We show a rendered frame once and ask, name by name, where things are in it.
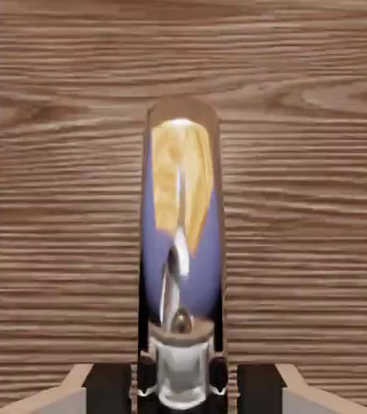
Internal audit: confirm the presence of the brown wood cabinet door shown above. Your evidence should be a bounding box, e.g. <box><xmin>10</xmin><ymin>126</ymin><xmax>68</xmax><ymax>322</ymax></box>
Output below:
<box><xmin>0</xmin><ymin>0</ymin><xmax>367</xmax><ymax>414</ymax></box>

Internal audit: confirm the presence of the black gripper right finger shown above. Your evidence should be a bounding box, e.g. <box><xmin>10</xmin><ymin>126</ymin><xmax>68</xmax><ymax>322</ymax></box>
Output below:
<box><xmin>237</xmin><ymin>362</ymin><xmax>367</xmax><ymax>414</ymax></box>

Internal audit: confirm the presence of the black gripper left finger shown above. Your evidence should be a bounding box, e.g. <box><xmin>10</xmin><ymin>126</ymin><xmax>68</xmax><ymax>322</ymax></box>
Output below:
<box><xmin>0</xmin><ymin>362</ymin><xmax>133</xmax><ymax>414</ymax></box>

